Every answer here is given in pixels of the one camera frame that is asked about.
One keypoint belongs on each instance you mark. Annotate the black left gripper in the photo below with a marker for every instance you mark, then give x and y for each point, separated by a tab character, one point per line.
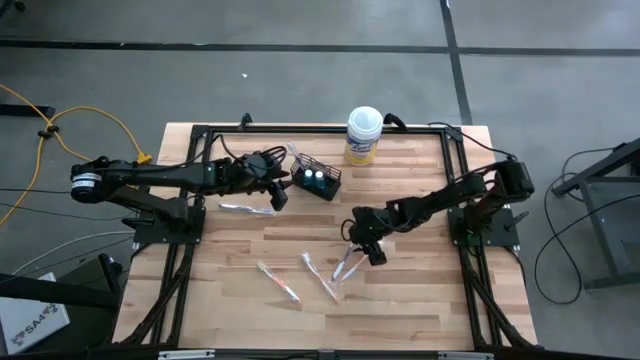
255	175

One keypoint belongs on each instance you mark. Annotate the black flat floor bar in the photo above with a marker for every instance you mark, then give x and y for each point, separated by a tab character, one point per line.
25	111

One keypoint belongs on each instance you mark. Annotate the silver metal bracket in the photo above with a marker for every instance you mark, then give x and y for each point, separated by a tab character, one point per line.
465	356
185	355

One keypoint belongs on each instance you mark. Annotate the black aluminium table frame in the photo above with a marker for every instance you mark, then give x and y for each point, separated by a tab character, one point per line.
325	129

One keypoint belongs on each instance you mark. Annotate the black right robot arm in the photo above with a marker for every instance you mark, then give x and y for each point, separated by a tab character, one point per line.
440	197

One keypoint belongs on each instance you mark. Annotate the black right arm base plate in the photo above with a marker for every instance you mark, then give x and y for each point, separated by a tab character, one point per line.
500	235

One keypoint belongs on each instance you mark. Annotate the orange toothbrush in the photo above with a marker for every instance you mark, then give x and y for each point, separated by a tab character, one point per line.
352	270
320	277
278	282

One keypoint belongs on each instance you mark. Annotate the black metal side table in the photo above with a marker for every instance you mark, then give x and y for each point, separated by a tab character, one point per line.
620	152

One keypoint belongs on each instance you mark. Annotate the yellow Lysol wipes canister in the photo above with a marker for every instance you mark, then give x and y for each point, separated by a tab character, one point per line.
364	130

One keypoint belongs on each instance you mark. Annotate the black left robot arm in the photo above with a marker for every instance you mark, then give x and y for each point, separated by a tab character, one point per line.
150	175

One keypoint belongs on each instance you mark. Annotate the black stand with bar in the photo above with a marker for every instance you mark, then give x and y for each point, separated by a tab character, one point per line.
50	292

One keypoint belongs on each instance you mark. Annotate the purple toothbrush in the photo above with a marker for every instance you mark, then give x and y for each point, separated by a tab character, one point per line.
295	152
340	267
247	208

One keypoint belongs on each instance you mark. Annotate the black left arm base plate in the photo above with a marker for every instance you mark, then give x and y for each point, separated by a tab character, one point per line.
160	234

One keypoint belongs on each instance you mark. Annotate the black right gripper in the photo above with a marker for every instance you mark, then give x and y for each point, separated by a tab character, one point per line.
367	227

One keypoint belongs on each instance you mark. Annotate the white printed cardboard box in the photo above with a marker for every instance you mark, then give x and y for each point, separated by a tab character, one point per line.
30	320

